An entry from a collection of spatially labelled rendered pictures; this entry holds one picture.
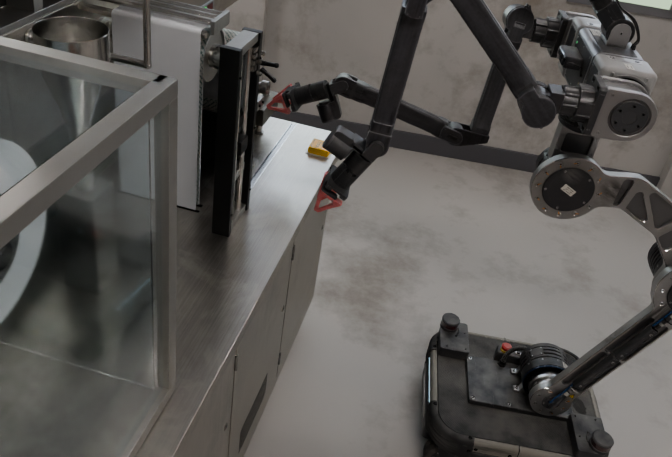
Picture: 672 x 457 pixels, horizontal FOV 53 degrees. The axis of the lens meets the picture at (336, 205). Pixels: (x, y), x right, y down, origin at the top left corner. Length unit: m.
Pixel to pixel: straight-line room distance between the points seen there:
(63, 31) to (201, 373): 0.76
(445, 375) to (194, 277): 1.14
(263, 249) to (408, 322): 1.33
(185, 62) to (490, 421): 1.54
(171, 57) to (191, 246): 0.49
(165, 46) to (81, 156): 0.95
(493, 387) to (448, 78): 2.19
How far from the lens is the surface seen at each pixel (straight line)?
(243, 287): 1.72
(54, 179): 0.82
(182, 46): 1.76
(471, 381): 2.53
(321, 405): 2.66
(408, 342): 2.96
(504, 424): 2.47
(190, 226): 1.91
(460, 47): 4.11
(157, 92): 1.01
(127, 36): 1.82
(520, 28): 2.06
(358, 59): 4.15
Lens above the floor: 2.04
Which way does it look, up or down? 34 degrees down
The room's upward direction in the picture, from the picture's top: 9 degrees clockwise
